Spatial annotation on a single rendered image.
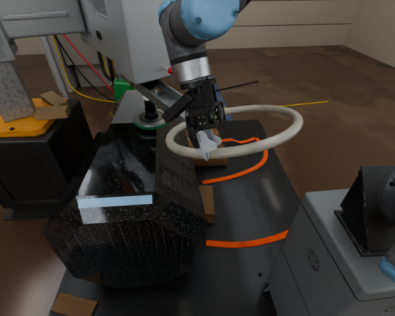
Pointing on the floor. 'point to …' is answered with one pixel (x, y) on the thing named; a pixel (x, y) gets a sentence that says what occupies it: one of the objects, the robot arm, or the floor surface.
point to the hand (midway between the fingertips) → (204, 155)
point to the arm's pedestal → (329, 268)
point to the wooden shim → (73, 305)
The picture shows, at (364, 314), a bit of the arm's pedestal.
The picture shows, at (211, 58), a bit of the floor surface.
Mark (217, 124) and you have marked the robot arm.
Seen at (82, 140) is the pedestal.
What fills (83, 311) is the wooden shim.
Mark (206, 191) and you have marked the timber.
